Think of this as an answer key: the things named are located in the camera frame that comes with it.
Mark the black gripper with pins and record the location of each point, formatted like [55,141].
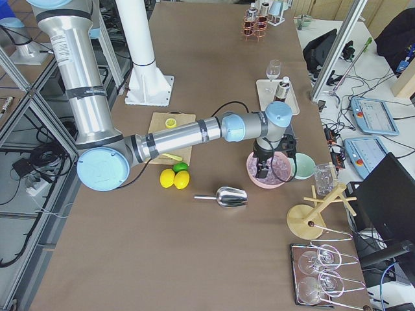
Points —
[263,153]

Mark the tea bottle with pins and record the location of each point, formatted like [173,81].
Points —
[282,89]
[250,17]
[263,12]

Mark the copper wire bottle basket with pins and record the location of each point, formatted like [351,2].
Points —
[256,34]

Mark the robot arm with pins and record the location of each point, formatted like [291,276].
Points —
[106,155]

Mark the pink bowl of ice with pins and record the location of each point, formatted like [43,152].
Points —
[278,173]

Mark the steel ice scoop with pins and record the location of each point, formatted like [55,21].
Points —
[227,197]

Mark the green empty bowl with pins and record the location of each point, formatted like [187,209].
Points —
[305,166]

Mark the grey folded cloth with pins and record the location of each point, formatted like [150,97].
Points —
[289,131]

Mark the clear tumbler glass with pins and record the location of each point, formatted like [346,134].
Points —
[325,177]

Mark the wooden mug tree stand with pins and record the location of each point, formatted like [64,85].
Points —
[306,222]

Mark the lower yellow lemon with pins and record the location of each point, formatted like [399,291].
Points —
[181,179]

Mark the yellow lemon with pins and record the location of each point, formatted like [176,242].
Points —
[167,178]
[181,179]

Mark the cream rabbit tray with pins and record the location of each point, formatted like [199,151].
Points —
[268,91]

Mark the green lime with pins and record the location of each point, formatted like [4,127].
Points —
[181,166]

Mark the yellow plastic knife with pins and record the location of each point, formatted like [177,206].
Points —
[174,157]

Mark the upper yellow lemon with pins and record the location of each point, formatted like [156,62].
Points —
[167,178]

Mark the clear wine glass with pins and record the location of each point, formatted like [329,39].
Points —
[273,70]

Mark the half lemon slice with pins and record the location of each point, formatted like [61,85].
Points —
[170,123]

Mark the upside-down wine glass far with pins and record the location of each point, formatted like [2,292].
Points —
[314,259]

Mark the upside-down wine glass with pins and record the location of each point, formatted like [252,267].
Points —
[323,289]
[314,259]

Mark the near teach pendant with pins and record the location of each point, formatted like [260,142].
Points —
[365,153]

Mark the teach pendant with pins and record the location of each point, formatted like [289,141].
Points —
[365,153]
[372,116]

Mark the bamboo cutting board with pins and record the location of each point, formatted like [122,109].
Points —
[173,143]

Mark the black glass holder tray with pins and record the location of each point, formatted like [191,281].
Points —
[297,275]

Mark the far teach pendant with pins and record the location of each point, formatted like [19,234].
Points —
[372,116]

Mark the black monitor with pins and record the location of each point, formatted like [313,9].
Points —
[387,197]

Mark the upside-down wine glass near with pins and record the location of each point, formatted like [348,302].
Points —
[323,289]

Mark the black equipment case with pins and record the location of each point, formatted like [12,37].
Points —
[316,51]

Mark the blue cup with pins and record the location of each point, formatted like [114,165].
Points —
[278,7]

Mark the white cup rack wooden handle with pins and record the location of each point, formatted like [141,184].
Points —
[272,20]

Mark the aluminium frame post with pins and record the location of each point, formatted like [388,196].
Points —
[343,34]

